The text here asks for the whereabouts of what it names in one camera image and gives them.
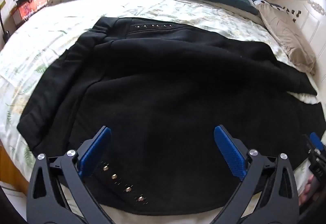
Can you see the floral bed sheet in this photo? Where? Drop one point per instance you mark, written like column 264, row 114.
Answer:
column 51, row 35

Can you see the red cardboard box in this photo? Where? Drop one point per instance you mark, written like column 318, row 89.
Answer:
column 33, row 5

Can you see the white headboard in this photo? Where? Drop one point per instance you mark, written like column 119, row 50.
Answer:
column 313, row 17

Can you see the wooden bed frame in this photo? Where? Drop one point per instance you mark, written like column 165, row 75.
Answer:
column 10, row 170

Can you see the black pants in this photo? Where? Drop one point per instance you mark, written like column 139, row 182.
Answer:
column 163, row 81

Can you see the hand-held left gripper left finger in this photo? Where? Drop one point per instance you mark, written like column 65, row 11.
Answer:
column 98, row 147

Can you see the person's right hand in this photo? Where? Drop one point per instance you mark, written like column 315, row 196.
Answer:
column 307, row 188

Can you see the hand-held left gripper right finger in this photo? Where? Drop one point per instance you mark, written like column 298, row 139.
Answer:
column 229, row 150

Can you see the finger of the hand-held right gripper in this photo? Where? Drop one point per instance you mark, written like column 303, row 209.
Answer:
column 315, row 140

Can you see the beige pillow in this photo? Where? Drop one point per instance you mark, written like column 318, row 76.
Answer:
column 285, row 33

